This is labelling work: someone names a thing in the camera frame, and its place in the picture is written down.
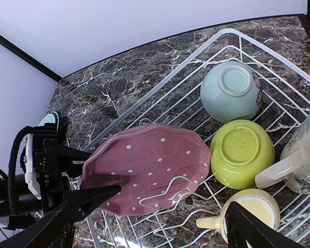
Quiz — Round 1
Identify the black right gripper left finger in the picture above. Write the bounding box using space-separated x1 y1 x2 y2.
0 185 121 247

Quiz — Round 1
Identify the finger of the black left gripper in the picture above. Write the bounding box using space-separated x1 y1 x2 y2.
57 145 91 178

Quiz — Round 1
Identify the patterned beige tall mug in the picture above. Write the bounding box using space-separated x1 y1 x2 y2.
255 113 310 194

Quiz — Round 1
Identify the light teal bowl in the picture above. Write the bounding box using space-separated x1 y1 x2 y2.
200 60 262 123

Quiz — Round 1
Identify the black left corner post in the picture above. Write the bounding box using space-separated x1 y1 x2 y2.
0 35 63 82

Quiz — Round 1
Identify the lime green bowl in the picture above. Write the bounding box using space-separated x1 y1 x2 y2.
210 119 275 190

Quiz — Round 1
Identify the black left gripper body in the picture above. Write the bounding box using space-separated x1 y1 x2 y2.
7 125 81 215

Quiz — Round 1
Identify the white wire dish rack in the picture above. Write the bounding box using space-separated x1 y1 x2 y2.
87 29 310 247

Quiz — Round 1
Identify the yellow mug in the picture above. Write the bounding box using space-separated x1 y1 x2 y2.
196 189 280 242

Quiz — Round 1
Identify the pink polka dot plate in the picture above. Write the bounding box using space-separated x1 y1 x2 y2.
81 124 211 216

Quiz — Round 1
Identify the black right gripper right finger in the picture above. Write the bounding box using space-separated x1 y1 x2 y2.
225 201 304 248

